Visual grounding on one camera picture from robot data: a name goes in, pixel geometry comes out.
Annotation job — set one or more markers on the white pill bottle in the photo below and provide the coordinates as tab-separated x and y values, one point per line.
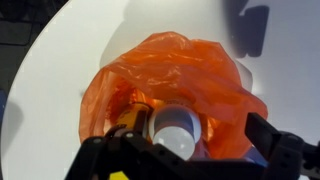
175	140

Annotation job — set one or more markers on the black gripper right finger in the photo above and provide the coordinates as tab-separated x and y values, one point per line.
283	150

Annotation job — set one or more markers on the blue capped container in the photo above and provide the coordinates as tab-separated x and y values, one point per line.
256	156

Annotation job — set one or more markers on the yellow lid dark jar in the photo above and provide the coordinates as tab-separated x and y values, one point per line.
131	116

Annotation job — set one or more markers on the orange plastic bag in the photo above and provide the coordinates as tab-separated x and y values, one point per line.
180	70

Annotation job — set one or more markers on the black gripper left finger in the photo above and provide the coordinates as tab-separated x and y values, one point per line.
133	156

